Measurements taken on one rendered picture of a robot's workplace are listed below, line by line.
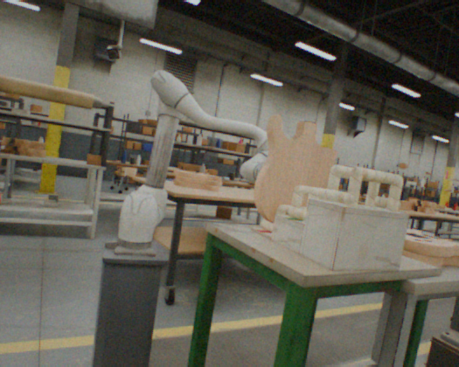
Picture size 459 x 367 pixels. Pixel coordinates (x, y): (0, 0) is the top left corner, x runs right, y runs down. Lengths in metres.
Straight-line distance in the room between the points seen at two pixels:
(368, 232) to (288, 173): 0.39
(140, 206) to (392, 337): 1.10
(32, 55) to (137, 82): 3.17
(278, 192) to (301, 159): 0.15
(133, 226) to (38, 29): 10.94
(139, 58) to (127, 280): 11.16
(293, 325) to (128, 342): 0.96
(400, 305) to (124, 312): 1.10
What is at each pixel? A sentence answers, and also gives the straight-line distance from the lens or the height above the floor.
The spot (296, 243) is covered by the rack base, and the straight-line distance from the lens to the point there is 1.05.
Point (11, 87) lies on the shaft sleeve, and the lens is 0.78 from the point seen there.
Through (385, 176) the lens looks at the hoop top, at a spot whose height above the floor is 1.20.
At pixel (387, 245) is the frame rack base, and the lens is 1.06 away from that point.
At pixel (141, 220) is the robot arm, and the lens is 1.54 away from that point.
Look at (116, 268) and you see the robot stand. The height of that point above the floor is 0.65.
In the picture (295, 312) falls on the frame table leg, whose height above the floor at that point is 0.83.
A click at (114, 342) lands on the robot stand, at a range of 1.69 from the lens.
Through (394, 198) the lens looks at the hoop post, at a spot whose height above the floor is 1.14.
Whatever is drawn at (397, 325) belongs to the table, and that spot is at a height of 0.73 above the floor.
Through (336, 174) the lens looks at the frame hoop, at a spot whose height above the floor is 1.18.
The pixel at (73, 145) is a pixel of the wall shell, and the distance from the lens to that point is 11.80.
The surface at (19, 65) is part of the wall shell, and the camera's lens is 11.99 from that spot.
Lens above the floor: 1.16
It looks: 3 degrees down
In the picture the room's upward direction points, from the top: 9 degrees clockwise
